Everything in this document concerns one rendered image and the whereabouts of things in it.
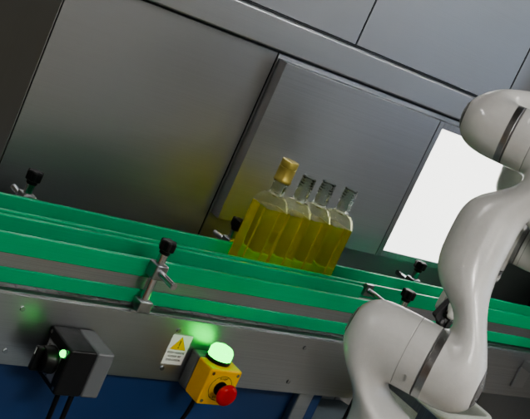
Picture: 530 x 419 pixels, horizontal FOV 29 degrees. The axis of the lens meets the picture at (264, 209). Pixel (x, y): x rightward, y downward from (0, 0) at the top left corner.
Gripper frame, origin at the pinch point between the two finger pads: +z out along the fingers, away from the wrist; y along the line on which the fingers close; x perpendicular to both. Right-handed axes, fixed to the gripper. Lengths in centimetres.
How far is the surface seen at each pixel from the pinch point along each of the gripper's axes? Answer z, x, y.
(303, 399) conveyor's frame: 18.7, -2.2, 28.0
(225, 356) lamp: 8, 4, 57
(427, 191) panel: -22.6, -30.5, -8.6
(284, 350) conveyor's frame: 8.5, -1.5, 39.1
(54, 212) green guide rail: -2, -19, 85
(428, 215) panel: -17.2, -30.6, -12.9
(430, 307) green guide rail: -1.1, -14.0, -8.2
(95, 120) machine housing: -17, -31, 78
